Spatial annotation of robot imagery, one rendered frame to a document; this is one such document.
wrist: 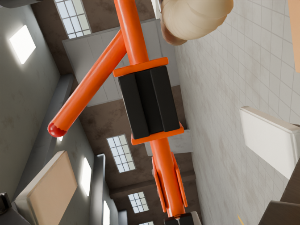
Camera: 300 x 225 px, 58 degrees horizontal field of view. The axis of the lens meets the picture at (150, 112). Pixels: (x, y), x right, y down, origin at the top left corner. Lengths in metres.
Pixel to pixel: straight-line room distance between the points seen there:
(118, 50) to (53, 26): 8.97
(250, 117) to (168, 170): 0.16
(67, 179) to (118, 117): 10.26
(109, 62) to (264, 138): 0.20
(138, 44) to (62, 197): 0.17
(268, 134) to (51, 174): 0.13
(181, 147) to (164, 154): 10.57
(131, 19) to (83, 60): 9.13
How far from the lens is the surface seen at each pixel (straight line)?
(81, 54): 9.36
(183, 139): 10.65
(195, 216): 0.41
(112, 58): 0.31
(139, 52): 0.29
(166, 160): 0.32
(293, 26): 0.59
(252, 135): 0.19
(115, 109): 10.27
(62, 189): 0.19
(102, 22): 9.07
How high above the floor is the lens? 1.24
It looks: level
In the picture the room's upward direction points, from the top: 104 degrees counter-clockwise
